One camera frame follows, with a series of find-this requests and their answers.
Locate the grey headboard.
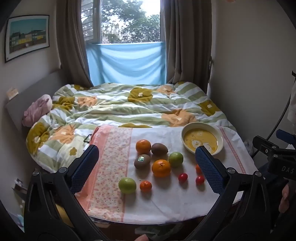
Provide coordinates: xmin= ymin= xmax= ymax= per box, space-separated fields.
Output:
xmin=6 ymin=70 xmax=68 ymax=133

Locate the light blue cloth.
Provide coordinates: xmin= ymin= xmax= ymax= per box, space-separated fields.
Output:
xmin=85 ymin=42 xmax=167 ymax=85

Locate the medium orange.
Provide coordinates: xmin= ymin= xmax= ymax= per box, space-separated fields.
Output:
xmin=135 ymin=139 xmax=152 ymax=155

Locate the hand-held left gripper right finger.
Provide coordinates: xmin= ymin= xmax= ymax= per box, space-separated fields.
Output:
xmin=195 ymin=146 xmax=272 ymax=241

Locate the window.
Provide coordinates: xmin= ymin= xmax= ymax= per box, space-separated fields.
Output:
xmin=81 ymin=0 xmax=162 ymax=44

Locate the green apple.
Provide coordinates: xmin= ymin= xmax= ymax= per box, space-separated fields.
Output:
xmin=168 ymin=151 xmax=184 ymax=168
xmin=118 ymin=177 xmax=137 ymax=194

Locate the small tangerine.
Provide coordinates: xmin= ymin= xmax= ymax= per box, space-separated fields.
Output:
xmin=140 ymin=180 xmax=153 ymax=192

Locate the black cable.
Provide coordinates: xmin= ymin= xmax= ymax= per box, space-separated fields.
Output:
xmin=269 ymin=91 xmax=295 ymax=141

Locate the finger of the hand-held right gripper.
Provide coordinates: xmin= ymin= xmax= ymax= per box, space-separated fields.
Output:
xmin=276 ymin=129 xmax=296 ymax=145
xmin=252 ymin=136 xmax=281 ymax=154

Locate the brown kiwi with sticker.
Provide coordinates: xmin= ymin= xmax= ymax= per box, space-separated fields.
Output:
xmin=134 ymin=154 xmax=152 ymax=170

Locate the brown curtain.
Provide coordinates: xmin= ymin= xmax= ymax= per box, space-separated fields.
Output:
xmin=160 ymin=0 xmax=217 ymax=90
xmin=56 ymin=0 xmax=102 ymax=88

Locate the floral striped duvet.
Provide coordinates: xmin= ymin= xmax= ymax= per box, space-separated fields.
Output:
xmin=25 ymin=81 xmax=237 ymax=173

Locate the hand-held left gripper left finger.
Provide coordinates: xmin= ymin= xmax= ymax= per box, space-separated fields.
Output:
xmin=23 ymin=144 xmax=109 ymax=241

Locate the person's right hand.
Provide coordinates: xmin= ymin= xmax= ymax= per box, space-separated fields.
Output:
xmin=278 ymin=184 xmax=290 ymax=211

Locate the small wall label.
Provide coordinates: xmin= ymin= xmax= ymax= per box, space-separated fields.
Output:
xmin=6 ymin=87 xmax=19 ymax=100

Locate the yellow cartoon bowl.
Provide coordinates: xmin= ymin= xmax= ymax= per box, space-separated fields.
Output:
xmin=180 ymin=122 xmax=224 ymax=155

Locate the large orange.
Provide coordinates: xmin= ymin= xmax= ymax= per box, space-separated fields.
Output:
xmin=152 ymin=159 xmax=172 ymax=178

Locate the white pink floral tablecloth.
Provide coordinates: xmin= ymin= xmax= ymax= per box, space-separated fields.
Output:
xmin=74 ymin=124 xmax=258 ymax=224

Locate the pink plush pillow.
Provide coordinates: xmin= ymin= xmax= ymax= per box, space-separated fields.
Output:
xmin=22 ymin=94 xmax=53 ymax=127

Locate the plain brown kiwi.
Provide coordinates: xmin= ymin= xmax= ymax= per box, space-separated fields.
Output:
xmin=151 ymin=143 xmax=169 ymax=156

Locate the framed wall picture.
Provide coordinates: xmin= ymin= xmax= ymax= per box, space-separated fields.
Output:
xmin=5 ymin=14 xmax=50 ymax=63

